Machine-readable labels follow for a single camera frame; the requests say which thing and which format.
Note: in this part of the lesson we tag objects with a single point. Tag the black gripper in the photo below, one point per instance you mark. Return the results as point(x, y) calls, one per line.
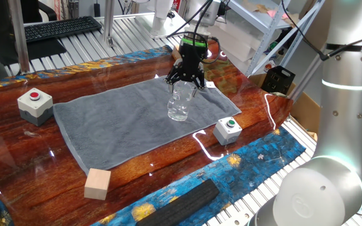
point(190, 61)

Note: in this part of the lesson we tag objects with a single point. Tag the clear glass mug with water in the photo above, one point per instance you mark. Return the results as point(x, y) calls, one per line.
point(178, 110)

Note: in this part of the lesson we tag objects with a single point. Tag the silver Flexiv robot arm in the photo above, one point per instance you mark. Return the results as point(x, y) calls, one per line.
point(350, 125)

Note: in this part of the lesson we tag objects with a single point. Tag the white stand base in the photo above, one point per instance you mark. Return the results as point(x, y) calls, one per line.
point(159, 25)

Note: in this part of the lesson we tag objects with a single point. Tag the white flat boxes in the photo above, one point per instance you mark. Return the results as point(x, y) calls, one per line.
point(237, 40)

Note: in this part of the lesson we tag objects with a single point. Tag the green push button box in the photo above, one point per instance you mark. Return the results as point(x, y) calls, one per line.
point(226, 132)

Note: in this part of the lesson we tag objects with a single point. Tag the grey towel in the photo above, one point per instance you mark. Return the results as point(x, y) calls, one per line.
point(121, 125)

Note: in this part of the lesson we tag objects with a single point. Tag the black plastic crate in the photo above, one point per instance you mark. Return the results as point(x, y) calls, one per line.
point(278, 80)

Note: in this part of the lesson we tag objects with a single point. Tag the blue starry tablecloth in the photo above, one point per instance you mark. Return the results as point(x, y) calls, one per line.
point(247, 163)

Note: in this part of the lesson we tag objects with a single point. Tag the black power adapter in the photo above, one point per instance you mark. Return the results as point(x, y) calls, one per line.
point(97, 10)

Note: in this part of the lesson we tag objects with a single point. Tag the brown cardboard box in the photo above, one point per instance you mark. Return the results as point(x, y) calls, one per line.
point(303, 113)

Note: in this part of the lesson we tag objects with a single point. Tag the black foam block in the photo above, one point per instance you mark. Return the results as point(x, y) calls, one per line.
point(178, 207)

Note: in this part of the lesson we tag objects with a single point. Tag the black keyboard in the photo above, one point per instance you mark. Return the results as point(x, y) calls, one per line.
point(61, 28)

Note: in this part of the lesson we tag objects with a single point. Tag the brown board panel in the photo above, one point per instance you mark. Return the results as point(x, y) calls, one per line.
point(316, 28)

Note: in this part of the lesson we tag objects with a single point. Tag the light wooden cube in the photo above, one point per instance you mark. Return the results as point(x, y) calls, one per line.
point(97, 185)

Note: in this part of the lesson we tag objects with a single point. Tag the black desk mat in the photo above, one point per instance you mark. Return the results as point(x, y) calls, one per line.
point(47, 48)

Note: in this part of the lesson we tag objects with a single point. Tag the black office chair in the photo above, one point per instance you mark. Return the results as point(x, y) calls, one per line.
point(47, 11)

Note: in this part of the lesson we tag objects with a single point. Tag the red push button box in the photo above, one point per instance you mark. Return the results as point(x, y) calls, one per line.
point(35, 108)

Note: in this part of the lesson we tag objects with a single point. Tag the white metal shelf frame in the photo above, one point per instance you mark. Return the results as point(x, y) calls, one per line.
point(264, 40)

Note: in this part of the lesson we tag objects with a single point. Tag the aluminium frame post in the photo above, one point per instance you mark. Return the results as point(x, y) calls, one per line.
point(19, 37)
point(108, 22)
point(303, 80)

